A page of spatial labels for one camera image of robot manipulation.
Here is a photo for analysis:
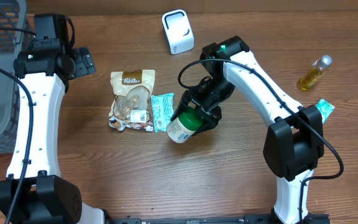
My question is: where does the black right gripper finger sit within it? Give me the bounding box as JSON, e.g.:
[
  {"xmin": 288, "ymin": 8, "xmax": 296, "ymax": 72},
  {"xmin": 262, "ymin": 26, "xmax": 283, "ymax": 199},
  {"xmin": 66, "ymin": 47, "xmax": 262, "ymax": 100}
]
[
  {"xmin": 170, "ymin": 91, "xmax": 191, "ymax": 121},
  {"xmin": 193, "ymin": 106, "xmax": 222, "ymax": 136}
]

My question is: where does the teal wet wipes packet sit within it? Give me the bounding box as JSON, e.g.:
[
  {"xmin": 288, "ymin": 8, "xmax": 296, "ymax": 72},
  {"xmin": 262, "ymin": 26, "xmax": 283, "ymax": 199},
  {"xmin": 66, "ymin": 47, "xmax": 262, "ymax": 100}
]
[{"xmin": 151, "ymin": 93, "xmax": 174, "ymax": 133}]

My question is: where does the green white Knorr jar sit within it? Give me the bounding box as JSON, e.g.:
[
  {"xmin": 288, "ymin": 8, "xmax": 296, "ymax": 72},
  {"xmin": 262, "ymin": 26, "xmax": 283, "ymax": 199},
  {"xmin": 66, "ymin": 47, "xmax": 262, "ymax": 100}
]
[{"xmin": 167, "ymin": 106, "xmax": 203, "ymax": 144}]

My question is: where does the brown white snack bag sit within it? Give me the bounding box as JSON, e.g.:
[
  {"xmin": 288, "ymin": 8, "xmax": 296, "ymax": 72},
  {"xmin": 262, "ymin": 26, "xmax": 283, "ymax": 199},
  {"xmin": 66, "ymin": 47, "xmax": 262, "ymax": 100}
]
[{"xmin": 109, "ymin": 70, "xmax": 155, "ymax": 132}]

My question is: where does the yellow Vim bottle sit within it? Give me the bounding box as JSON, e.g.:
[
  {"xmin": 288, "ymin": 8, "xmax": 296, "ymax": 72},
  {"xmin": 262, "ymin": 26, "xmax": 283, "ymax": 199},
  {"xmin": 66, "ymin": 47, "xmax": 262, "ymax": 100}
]
[{"xmin": 296, "ymin": 55, "xmax": 333, "ymax": 91}]

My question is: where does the green tissue pack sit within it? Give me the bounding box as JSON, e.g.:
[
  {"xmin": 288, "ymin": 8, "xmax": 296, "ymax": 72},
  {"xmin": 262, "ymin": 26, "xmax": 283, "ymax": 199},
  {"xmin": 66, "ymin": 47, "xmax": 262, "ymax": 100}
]
[{"xmin": 315, "ymin": 99, "xmax": 335, "ymax": 123}]

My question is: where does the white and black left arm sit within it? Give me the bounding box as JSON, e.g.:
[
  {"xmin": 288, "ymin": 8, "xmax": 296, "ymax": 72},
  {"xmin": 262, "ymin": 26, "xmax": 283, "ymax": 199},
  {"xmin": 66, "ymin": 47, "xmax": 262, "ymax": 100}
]
[{"xmin": 0, "ymin": 14, "xmax": 109, "ymax": 223}]

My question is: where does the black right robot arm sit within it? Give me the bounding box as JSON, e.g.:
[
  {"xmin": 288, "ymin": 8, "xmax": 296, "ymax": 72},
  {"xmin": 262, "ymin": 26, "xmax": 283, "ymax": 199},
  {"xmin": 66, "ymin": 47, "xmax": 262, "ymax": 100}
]
[{"xmin": 167, "ymin": 36, "xmax": 328, "ymax": 223}]

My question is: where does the white barcode scanner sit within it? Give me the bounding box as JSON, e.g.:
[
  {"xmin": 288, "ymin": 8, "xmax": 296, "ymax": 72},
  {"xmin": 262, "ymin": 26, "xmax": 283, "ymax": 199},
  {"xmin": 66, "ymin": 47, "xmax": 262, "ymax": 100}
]
[{"xmin": 162, "ymin": 9, "xmax": 195, "ymax": 55}]

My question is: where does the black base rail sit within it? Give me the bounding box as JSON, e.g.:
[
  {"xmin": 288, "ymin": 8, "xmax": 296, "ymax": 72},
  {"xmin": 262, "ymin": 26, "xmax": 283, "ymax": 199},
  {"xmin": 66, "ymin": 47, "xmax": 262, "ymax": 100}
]
[{"xmin": 104, "ymin": 213, "xmax": 332, "ymax": 224}]

